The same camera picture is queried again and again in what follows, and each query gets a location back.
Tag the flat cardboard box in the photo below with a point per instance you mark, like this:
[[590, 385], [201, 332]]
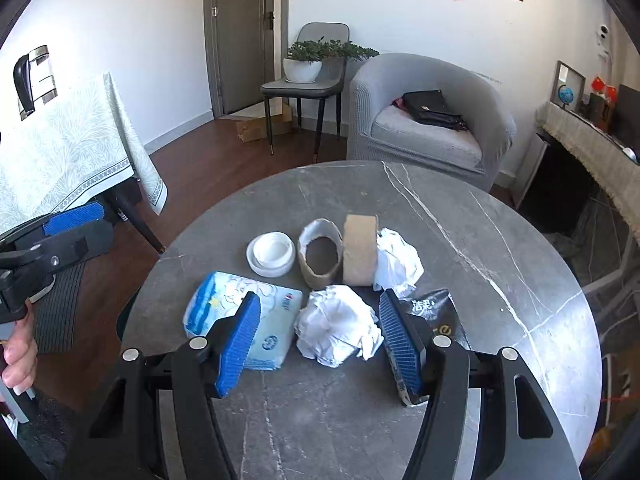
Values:
[[255, 127]]

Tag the person's left hand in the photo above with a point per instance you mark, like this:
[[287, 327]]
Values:
[[20, 360]]

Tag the black table leg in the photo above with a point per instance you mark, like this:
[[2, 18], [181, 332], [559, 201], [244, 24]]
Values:
[[142, 227]]

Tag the pink cloth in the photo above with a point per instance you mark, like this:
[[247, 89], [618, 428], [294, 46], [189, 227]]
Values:
[[398, 104]]

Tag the table with patterned cloth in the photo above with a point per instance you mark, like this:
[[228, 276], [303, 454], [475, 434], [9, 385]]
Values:
[[65, 160]]

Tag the white panel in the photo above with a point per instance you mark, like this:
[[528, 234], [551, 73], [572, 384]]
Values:
[[531, 170]]

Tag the black bag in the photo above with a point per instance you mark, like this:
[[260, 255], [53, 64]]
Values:
[[432, 107]]

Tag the grey armchair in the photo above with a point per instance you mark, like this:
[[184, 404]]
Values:
[[425, 150]]

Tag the dark striped floor mat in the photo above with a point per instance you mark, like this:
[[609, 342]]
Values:
[[62, 310]]

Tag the grey door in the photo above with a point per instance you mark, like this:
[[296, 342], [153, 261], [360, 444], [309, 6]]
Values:
[[240, 45]]

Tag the grey picture frame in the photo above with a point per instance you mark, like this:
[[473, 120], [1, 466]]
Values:
[[575, 77]]

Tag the black plastic packet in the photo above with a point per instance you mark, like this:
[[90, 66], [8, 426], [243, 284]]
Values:
[[440, 310]]

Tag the small blue globe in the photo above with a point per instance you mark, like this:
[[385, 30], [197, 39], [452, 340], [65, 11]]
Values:
[[566, 95]]

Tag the beige lace cloth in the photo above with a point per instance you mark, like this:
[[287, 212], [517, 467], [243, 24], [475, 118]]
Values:
[[595, 145]]

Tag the black silver kettle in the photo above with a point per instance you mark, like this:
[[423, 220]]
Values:
[[25, 85]]

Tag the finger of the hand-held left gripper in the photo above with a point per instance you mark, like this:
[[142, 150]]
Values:
[[75, 217], [75, 247]]

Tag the blue tissue packet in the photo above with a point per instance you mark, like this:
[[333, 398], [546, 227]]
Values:
[[280, 320]]

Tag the grey dining chair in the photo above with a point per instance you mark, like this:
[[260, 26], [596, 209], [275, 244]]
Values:
[[300, 90]]

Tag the white security camera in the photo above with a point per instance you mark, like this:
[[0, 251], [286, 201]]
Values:
[[603, 37]]

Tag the brown tape roll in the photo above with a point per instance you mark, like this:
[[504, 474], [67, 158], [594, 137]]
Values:
[[360, 255]]

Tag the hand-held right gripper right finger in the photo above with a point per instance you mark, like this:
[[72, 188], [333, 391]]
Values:
[[400, 350]]

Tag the white round lid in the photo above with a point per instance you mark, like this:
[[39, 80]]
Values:
[[270, 252]]

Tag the potted plant white pot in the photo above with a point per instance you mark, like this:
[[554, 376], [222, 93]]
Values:
[[302, 70]]

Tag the white paper ball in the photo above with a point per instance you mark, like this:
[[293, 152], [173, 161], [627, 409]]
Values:
[[335, 330], [397, 260]]

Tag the black cabinet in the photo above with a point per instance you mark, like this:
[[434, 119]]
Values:
[[560, 185]]

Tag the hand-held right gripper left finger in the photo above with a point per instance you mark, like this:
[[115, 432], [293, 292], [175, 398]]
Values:
[[239, 347]]

